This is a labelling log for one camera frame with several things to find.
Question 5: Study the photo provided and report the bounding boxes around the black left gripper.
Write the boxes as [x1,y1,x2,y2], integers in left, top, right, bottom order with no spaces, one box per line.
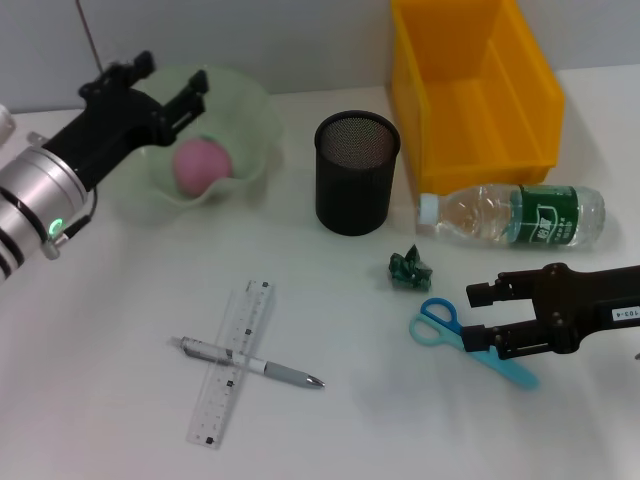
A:
[42,49,209,191]

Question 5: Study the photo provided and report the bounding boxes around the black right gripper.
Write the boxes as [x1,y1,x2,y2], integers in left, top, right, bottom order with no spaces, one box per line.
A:
[460,261,640,362]

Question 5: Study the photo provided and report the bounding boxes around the green plastic wrapper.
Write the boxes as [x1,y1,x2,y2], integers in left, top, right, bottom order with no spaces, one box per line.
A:
[387,243,434,292]

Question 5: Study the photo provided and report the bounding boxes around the pink toy peach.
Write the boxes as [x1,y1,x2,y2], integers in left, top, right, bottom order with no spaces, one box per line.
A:
[172,133,235,197]

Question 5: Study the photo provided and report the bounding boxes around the clear green-label water bottle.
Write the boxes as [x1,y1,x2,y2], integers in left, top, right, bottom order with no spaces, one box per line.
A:
[417,183,607,251]

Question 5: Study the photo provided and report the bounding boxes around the blue teal scissors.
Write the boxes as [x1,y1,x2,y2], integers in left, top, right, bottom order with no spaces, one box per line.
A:
[408,297,541,390]

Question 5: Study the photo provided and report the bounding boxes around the translucent green fruit bowl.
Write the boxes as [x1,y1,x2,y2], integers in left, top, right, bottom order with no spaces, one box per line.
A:
[87,62,285,221]

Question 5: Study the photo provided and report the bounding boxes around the black mesh pen holder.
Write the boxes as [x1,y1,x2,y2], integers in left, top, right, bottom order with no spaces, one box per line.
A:
[313,110,403,236]

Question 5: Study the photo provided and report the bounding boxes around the white grey ballpoint pen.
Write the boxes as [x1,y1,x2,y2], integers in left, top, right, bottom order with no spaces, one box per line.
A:
[167,335,327,390]

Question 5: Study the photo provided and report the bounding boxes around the clear plastic ruler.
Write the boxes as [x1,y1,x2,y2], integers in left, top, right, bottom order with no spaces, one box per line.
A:
[185,279,277,449]

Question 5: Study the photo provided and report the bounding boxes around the yellow plastic bin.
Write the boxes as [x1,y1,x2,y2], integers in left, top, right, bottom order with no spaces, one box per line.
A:
[389,0,566,195]

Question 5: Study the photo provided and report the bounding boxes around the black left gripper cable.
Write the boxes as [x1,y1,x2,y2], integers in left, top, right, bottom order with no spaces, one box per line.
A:
[62,188,99,239]

